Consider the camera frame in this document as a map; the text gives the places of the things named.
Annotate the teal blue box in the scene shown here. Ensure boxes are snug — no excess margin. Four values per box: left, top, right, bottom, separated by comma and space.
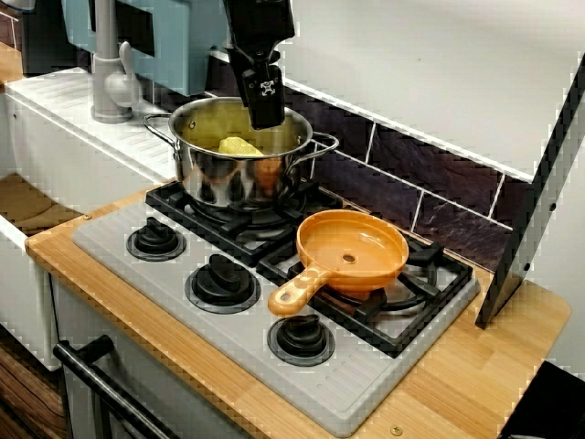
61, 0, 243, 97

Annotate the black oven door handle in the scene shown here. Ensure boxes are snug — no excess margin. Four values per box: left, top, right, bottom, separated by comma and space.
52, 334, 184, 439

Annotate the yellow toy corn cob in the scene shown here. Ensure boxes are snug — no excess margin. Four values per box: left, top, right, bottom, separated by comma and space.
218, 135, 265, 159

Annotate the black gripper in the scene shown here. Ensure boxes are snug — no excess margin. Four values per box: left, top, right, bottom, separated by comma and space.
221, 0, 296, 132

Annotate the black burner grate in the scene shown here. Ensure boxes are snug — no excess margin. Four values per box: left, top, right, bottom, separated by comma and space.
144, 177, 344, 269
255, 232, 474, 360

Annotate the black stove knob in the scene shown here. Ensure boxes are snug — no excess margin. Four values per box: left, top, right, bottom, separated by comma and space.
184, 253, 262, 316
125, 217, 187, 262
267, 314, 337, 368

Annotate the dark grey side panel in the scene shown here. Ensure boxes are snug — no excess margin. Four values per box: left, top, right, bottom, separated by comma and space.
474, 59, 585, 330

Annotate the stainless steel pot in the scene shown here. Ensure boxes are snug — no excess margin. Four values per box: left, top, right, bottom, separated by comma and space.
142, 96, 340, 212

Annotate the white toy sink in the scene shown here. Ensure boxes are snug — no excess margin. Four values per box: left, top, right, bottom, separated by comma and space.
0, 68, 182, 371

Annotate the white toy oven door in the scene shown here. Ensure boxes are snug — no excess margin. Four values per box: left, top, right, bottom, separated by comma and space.
52, 278, 257, 439

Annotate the grey toy faucet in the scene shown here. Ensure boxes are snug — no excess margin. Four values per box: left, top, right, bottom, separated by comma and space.
90, 0, 156, 124

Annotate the black box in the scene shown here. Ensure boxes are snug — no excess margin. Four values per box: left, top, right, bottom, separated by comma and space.
497, 360, 585, 439

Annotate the orange toy frying pan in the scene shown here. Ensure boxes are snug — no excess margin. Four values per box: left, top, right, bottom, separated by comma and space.
267, 209, 410, 317

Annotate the grey toy stove plate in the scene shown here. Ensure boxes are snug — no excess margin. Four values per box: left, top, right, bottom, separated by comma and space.
71, 182, 482, 438

